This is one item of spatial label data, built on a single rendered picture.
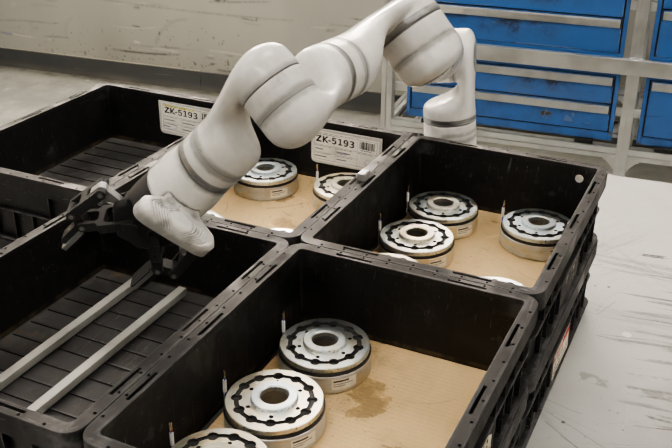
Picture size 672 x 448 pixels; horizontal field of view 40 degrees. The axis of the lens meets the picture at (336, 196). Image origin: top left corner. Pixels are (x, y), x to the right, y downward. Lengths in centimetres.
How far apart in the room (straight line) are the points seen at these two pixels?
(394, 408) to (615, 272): 67
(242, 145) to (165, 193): 10
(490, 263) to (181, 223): 50
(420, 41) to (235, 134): 31
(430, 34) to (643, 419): 55
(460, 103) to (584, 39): 159
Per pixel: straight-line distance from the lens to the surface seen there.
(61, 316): 118
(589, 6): 310
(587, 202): 124
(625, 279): 155
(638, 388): 130
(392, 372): 104
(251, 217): 138
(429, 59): 112
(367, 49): 100
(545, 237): 128
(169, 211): 93
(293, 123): 86
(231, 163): 91
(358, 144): 146
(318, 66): 94
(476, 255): 129
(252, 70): 88
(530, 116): 323
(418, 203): 136
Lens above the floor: 144
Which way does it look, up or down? 25 degrees down
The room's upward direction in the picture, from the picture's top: straight up
